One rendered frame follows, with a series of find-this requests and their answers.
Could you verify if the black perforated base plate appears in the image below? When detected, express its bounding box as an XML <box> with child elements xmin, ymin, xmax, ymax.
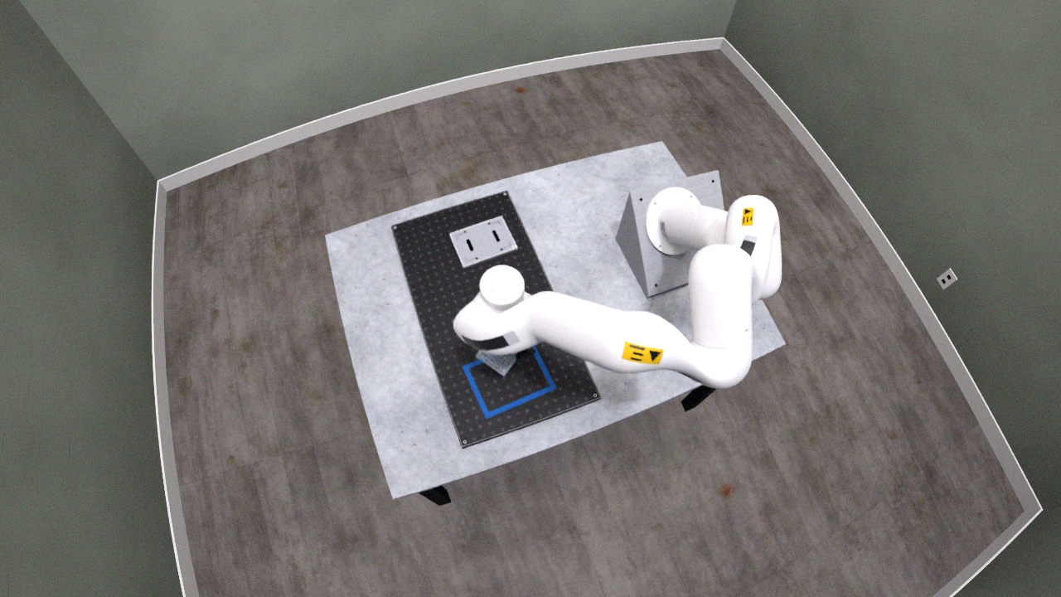
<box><xmin>392</xmin><ymin>191</ymin><xmax>601</xmax><ymax>449</ymax></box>

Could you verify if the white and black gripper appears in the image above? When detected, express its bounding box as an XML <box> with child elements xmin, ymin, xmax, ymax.
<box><xmin>514</xmin><ymin>346</ymin><xmax>536</xmax><ymax>359</ymax></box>

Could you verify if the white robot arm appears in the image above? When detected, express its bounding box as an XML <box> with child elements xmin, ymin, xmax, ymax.
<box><xmin>453</xmin><ymin>187</ymin><xmax>782</xmax><ymax>389</ymax></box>

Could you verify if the blue rectangular tape outline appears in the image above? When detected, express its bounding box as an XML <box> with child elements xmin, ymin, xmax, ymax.
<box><xmin>463</xmin><ymin>345</ymin><xmax>556</xmax><ymax>419</ymax></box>

